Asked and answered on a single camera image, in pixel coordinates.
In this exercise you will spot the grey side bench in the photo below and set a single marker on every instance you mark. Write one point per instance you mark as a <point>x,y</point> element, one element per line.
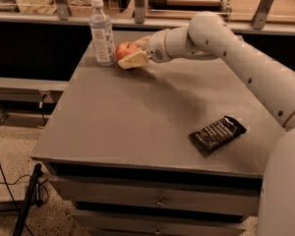
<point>31,90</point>

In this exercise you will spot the grey drawer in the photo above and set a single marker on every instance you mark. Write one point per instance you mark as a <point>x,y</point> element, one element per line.
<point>157,195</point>
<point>100,223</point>

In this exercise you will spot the red apple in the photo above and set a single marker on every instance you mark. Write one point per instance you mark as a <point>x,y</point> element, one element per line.
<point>125,48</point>

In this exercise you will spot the black snack bar wrapper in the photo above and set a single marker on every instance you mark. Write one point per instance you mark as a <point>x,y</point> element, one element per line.
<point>216,135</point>

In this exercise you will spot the grey drawer cabinet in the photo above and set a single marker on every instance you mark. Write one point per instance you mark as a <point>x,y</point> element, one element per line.
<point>116,124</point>

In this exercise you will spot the grey metal railing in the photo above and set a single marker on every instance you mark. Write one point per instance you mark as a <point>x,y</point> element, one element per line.
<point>241,15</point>

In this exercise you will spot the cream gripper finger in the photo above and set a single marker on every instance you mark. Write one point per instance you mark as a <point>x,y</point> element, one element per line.
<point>136,59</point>
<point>142,42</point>

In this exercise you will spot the black tripod leg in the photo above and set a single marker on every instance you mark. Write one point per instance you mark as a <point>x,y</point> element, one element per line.
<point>25,207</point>

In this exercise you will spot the upper grey drawer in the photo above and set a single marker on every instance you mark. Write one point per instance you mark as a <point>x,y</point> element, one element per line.
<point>157,195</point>

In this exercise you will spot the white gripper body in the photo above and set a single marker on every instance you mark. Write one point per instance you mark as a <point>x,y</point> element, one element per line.
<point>155,47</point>

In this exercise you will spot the lower grey drawer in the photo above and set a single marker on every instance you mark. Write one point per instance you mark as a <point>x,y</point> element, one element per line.
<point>100,223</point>

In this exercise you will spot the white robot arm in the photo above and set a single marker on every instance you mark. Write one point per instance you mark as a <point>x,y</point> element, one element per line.
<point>273,84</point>

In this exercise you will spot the clear plastic water bottle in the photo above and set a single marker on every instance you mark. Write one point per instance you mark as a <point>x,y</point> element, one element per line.
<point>102,34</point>

